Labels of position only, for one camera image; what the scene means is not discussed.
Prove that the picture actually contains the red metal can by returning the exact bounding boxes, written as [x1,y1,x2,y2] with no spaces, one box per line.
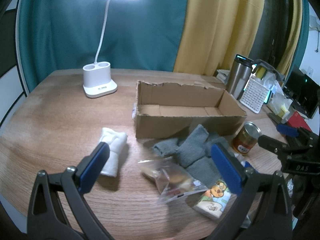
[232,121,263,155]

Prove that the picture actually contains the cartoon tissue pack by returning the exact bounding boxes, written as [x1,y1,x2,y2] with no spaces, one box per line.
[193,180,232,219]

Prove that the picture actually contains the grey knitted cloth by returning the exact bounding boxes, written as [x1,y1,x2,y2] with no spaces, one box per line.
[152,125,235,188]

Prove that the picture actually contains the clear plastic snack bag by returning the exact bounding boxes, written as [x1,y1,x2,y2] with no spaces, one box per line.
[138,157,208,204]

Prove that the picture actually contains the white towel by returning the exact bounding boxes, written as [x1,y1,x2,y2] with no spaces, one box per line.
[99,127,127,178]

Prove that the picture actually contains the red book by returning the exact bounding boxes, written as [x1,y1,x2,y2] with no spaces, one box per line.
[287,111,312,132]

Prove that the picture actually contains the crumpled clear plastic bags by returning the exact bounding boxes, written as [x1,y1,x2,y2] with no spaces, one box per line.
[262,72,293,119]

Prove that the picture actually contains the black tablet device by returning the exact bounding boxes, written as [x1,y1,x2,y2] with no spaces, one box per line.
[283,66,319,119]

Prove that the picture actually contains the white perforated plastic basket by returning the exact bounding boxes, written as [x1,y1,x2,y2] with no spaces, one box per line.
[240,77,270,114]

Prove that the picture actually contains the yellow sponge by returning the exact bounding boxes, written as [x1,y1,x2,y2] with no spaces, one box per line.
[255,66,266,80]

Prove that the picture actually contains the stainless steel travel mug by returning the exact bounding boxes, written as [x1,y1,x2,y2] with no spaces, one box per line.
[226,54,253,100]

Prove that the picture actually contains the open cardboard box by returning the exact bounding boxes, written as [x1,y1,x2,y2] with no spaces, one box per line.
[133,81,247,139]

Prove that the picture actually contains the yellow curtain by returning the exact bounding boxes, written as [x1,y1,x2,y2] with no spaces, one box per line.
[173,0,303,77]

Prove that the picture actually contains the white desk lamp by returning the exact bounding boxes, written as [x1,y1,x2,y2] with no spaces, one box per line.
[82,0,118,99]

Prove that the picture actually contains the teal curtain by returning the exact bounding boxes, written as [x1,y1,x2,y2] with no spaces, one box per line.
[17,0,188,90]

